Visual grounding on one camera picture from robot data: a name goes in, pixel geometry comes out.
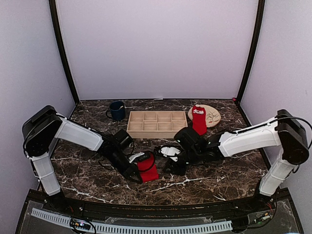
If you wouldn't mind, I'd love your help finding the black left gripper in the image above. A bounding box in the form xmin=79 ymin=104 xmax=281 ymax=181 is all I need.
xmin=105 ymin=149 xmax=142 ymax=184

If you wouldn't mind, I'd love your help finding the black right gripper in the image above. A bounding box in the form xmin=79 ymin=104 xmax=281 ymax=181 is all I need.
xmin=162 ymin=147 xmax=201 ymax=176

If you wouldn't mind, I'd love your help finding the plain red sock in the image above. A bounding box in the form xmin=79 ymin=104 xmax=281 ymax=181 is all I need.
xmin=137 ymin=152 xmax=159 ymax=183

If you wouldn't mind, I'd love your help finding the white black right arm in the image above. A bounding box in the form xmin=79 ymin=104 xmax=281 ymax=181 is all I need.
xmin=159 ymin=109 xmax=312 ymax=212

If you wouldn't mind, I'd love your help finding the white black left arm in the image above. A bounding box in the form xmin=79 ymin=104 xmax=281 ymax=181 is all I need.
xmin=22 ymin=105 xmax=143 ymax=213

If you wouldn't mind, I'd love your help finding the wooden compartment tray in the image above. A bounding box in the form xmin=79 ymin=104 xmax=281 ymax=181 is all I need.
xmin=127 ymin=111 xmax=188 ymax=139

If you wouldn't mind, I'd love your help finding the red santa sock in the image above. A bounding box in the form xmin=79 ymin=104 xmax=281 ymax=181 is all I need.
xmin=192 ymin=105 xmax=207 ymax=136

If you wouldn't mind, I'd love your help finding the dark blue mug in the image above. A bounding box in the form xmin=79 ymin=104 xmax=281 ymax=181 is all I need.
xmin=106 ymin=100 xmax=126 ymax=121

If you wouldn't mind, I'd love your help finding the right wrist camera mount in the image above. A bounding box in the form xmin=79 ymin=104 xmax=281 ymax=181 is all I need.
xmin=156 ymin=146 xmax=181 ymax=158

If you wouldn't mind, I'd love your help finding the white slotted cable duct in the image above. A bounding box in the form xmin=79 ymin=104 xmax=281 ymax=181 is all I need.
xmin=30 ymin=208 xmax=233 ymax=234

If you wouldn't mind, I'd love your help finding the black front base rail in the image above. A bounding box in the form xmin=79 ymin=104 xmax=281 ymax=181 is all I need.
xmin=26 ymin=189 xmax=290 ymax=219

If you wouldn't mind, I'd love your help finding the black left corner post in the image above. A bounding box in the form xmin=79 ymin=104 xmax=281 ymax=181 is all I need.
xmin=48 ymin=0 xmax=80 ymax=105

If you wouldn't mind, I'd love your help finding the black corner post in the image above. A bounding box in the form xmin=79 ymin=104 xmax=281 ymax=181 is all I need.
xmin=48 ymin=0 xmax=80 ymax=105
xmin=235 ymin=0 xmax=266 ymax=106

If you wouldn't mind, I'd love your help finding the black right corner post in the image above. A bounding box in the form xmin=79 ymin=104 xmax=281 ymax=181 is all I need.
xmin=235 ymin=0 xmax=266 ymax=106

